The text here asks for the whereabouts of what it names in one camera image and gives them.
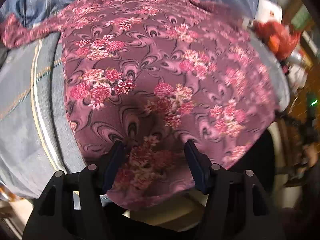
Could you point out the pink floral garment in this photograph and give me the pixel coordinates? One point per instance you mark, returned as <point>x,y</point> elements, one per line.
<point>154,74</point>

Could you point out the red plastic bag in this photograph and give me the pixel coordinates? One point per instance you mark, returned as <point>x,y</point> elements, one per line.
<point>278,38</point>

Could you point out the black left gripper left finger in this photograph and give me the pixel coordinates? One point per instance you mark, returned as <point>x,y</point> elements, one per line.
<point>70,206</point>

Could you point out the grey-blue bed sheet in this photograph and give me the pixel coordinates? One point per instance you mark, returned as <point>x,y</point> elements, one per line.
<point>36,138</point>

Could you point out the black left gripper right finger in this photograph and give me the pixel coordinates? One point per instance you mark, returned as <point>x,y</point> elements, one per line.
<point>237,206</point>

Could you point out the white box with red dot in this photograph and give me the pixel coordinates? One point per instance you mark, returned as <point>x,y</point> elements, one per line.
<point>268,11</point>

